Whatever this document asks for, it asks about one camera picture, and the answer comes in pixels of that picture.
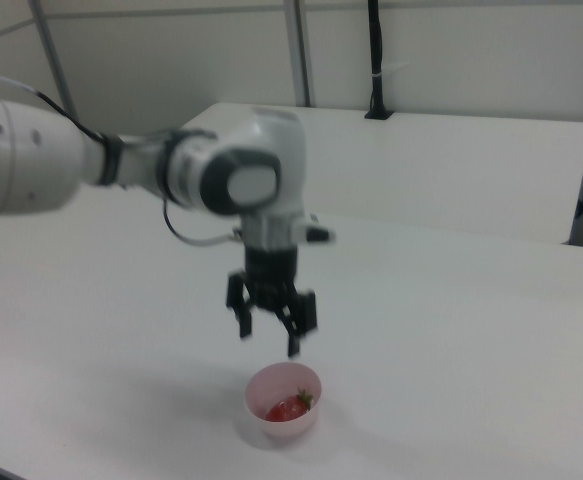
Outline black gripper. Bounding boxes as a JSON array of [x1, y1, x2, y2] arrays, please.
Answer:
[[224, 243, 319, 359]]

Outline red strawberry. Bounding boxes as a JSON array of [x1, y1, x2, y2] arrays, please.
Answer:
[[264, 386, 316, 424]]

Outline pink plastic bowl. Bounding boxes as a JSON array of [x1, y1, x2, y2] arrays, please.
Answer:
[[243, 362, 324, 441]]

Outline white side table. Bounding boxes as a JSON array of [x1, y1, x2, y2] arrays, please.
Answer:
[[178, 101, 583, 247]]

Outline grey metal frame post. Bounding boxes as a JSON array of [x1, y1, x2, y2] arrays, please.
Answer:
[[284, 0, 318, 108], [26, 0, 80, 124]]

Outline black camera stand pole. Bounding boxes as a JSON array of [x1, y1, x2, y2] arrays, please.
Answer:
[[363, 0, 397, 122]]

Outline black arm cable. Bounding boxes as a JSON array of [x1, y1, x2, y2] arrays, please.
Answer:
[[0, 68, 245, 247]]

